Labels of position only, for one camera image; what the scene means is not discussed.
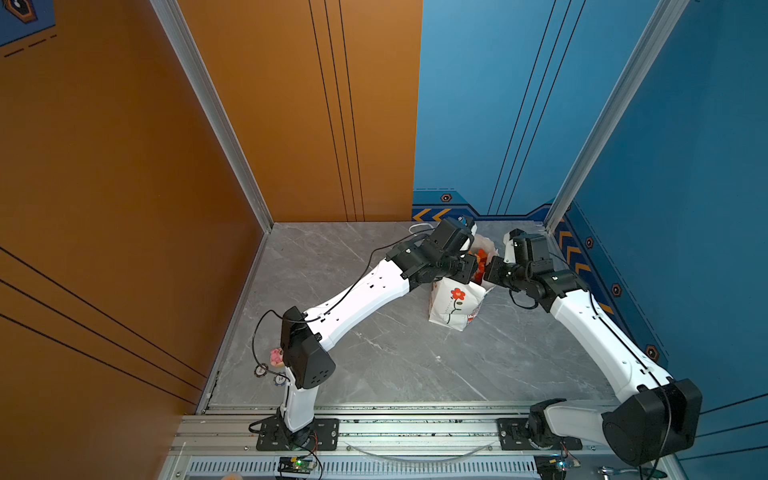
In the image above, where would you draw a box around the red snack packet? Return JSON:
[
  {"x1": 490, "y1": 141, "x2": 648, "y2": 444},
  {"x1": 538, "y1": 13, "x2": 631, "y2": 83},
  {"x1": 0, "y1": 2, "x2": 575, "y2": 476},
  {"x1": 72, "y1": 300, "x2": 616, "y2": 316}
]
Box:
[{"x1": 473, "y1": 249, "x2": 488, "y2": 284}]

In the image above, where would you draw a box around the white paper bag with flowers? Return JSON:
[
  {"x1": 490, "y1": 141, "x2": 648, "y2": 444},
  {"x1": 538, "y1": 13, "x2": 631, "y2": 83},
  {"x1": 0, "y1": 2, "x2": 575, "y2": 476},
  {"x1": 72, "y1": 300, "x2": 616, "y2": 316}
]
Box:
[{"x1": 427, "y1": 234, "x2": 498, "y2": 331}]

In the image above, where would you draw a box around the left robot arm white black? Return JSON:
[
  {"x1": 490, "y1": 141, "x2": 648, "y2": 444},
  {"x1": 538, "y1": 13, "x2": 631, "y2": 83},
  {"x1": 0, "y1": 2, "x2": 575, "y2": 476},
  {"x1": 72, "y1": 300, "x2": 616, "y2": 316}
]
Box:
[{"x1": 279, "y1": 217, "x2": 477, "y2": 434}]

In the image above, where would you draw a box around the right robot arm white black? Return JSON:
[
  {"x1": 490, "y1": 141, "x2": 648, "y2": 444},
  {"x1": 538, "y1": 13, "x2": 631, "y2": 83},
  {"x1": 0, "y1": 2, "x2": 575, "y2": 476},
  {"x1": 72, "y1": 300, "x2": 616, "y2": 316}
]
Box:
[{"x1": 484, "y1": 257, "x2": 703, "y2": 466}]

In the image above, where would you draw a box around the circuit board right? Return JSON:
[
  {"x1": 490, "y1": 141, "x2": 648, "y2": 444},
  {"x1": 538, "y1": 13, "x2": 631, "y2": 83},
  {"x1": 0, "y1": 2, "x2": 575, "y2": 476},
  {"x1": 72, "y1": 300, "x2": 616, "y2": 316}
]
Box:
[{"x1": 534, "y1": 456, "x2": 581, "y2": 480}]

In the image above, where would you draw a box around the pink donut sticker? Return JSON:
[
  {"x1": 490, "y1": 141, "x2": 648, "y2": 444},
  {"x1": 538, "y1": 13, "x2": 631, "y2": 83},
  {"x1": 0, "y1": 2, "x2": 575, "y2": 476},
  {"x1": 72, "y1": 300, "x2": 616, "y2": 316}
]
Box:
[{"x1": 270, "y1": 348, "x2": 284, "y2": 368}]

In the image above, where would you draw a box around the round dark token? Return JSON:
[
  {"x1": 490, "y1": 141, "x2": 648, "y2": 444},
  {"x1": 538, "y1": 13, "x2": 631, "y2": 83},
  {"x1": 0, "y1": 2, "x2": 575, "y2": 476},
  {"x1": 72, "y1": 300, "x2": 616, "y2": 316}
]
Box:
[{"x1": 254, "y1": 364, "x2": 269, "y2": 378}]

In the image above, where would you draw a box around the green circuit board left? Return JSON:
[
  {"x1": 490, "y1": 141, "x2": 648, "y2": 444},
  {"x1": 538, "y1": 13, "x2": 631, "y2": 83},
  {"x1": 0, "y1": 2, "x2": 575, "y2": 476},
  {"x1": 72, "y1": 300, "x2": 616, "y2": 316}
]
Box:
[{"x1": 276, "y1": 456, "x2": 320, "y2": 479}]

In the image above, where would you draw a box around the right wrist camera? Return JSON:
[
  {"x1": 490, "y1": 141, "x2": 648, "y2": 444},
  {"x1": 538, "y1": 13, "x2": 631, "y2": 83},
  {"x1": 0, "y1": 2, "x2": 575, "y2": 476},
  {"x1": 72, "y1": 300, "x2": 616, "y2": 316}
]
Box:
[{"x1": 503, "y1": 229, "x2": 551, "y2": 267}]

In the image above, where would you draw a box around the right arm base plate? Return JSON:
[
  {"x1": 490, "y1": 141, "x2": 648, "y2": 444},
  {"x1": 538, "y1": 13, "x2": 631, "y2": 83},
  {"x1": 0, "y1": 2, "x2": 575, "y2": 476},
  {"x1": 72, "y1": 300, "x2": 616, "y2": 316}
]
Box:
[{"x1": 496, "y1": 417, "x2": 583, "y2": 451}]

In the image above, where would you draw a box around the aluminium rail frame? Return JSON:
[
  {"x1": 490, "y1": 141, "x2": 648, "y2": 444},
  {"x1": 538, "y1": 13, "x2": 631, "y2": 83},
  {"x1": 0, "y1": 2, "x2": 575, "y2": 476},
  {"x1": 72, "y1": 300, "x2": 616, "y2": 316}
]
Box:
[{"x1": 158, "y1": 402, "x2": 685, "y2": 479}]

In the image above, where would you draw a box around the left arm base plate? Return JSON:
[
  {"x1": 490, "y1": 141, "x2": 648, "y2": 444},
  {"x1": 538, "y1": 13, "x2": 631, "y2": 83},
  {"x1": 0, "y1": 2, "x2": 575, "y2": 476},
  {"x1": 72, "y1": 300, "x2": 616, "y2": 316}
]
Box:
[{"x1": 249, "y1": 416, "x2": 339, "y2": 452}]

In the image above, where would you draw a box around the green handled screwdriver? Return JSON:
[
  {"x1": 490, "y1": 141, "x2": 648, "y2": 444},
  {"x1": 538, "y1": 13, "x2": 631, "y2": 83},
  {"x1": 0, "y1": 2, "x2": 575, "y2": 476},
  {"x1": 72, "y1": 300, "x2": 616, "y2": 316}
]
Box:
[{"x1": 597, "y1": 466, "x2": 668, "y2": 480}]

